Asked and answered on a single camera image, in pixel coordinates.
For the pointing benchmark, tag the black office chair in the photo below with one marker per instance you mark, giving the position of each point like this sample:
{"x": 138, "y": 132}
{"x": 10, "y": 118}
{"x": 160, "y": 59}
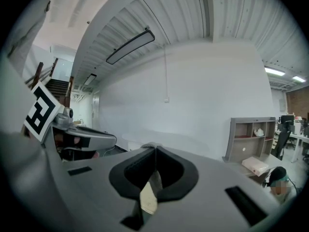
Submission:
{"x": 281, "y": 141}

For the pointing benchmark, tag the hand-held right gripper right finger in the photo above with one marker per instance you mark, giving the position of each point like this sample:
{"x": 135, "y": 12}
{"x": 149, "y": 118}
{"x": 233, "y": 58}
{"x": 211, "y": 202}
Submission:
{"x": 217, "y": 202}

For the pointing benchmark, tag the gray shelf unit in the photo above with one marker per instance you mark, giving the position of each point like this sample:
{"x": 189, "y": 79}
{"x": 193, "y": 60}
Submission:
{"x": 243, "y": 141}

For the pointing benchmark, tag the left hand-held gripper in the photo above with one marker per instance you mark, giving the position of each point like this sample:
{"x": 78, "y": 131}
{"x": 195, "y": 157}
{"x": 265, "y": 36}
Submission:
{"x": 39, "y": 110}

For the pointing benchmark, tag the pale pink box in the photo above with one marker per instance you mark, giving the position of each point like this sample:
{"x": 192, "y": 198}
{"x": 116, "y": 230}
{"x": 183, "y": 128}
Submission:
{"x": 254, "y": 165}

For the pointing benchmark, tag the long black ceiling light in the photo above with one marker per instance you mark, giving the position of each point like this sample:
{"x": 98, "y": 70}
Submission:
{"x": 130, "y": 46}

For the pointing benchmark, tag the person's white t-shirt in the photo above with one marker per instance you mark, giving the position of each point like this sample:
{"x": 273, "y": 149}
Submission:
{"x": 29, "y": 33}

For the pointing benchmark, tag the short black ceiling light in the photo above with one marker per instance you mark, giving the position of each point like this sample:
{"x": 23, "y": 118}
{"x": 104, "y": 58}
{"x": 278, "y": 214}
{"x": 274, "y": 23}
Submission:
{"x": 90, "y": 79}

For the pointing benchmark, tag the person's left hand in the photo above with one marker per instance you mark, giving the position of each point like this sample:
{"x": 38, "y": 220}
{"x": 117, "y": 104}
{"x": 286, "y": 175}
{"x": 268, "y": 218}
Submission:
{"x": 76, "y": 140}

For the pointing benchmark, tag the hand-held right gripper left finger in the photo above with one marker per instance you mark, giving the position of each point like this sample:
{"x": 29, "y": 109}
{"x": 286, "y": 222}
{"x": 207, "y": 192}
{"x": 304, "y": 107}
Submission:
{"x": 91, "y": 197}

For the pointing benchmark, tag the lit ceiling panel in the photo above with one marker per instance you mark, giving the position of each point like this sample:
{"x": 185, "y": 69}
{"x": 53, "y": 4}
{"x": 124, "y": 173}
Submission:
{"x": 274, "y": 71}
{"x": 299, "y": 79}

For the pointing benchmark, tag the white office desks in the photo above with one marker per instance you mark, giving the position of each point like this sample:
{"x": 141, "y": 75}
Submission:
{"x": 299, "y": 139}

